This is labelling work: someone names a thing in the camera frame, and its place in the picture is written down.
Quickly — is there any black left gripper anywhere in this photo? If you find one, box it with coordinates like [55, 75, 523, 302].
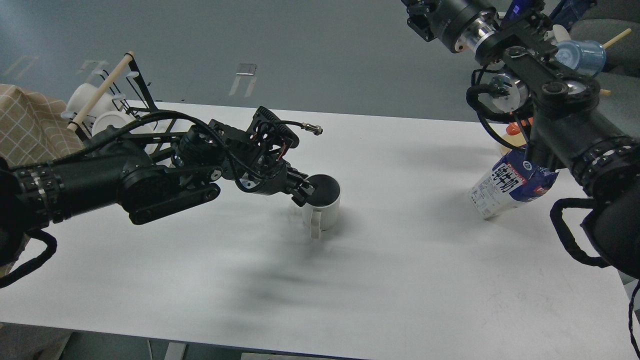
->
[208, 105, 315, 207]

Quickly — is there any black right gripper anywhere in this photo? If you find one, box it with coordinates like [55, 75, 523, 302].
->
[402, 0, 501, 54]

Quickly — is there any white ceramic mug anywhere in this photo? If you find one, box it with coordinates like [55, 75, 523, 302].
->
[301, 174, 342, 240]

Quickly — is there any blue white milk carton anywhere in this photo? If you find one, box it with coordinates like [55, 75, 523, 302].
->
[467, 150, 559, 220]

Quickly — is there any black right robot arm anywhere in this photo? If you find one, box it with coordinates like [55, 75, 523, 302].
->
[403, 0, 640, 279]

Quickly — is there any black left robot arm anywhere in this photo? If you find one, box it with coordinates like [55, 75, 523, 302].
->
[1, 106, 321, 288]

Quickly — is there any orange plastic cup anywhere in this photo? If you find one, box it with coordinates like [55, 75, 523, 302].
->
[502, 121, 527, 147]

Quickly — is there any wooden cup tree stand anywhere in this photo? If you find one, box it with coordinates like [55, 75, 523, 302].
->
[498, 25, 633, 156]

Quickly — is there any blue plastic cup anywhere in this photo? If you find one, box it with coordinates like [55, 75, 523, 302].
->
[555, 39, 607, 77]

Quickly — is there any white cup on rack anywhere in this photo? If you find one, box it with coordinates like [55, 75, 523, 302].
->
[61, 83, 119, 127]
[91, 111, 154, 136]

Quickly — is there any white rear cup on rack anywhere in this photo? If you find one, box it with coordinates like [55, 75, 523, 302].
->
[61, 83, 119, 127]

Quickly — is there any blue fabric on chair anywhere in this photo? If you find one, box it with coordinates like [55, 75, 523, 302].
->
[548, 0, 598, 31]

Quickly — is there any grey office chair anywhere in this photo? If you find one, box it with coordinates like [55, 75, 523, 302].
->
[569, 0, 640, 138]

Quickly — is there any beige checkered cloth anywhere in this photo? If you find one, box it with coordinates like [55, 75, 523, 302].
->
[0, 84, 83, 167]

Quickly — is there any black wire cup rack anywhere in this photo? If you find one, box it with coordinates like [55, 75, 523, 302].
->
[70, 52, 201, 168]

